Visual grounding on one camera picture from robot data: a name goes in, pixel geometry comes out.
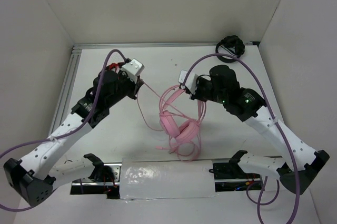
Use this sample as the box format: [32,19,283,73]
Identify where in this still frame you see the black headphones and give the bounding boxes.
[215,35,245,58]

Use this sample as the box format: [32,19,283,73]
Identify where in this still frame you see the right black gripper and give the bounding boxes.
[186,76,227,104]

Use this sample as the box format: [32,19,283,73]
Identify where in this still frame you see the white taped sheet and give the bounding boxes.
[120,160,216,199]

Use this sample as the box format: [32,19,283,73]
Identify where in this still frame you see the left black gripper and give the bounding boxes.
[105,68,143,107]

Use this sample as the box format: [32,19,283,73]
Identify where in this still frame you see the red headphones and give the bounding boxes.
[105,62,125,73]

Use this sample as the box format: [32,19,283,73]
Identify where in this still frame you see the pink headphone cable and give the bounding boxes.
[136,82,203,163]

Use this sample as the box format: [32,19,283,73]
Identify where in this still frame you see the aluminium rail frame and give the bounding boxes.
[41,40,260,163]

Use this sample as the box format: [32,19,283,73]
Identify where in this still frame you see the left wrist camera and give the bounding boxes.
[121,59,145,83]

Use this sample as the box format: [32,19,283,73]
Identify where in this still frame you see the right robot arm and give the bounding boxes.
[179,65,330,194]

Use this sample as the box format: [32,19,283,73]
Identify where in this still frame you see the pink headphones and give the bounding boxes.
[158,85,206,148]

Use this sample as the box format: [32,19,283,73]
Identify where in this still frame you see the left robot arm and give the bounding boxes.
[3,69,143,208]

